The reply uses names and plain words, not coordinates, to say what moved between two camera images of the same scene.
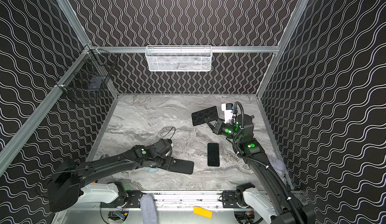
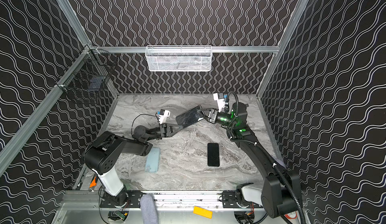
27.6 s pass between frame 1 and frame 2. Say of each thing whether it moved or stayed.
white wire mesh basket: stayed
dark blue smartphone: stayed
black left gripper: moved
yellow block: stayed
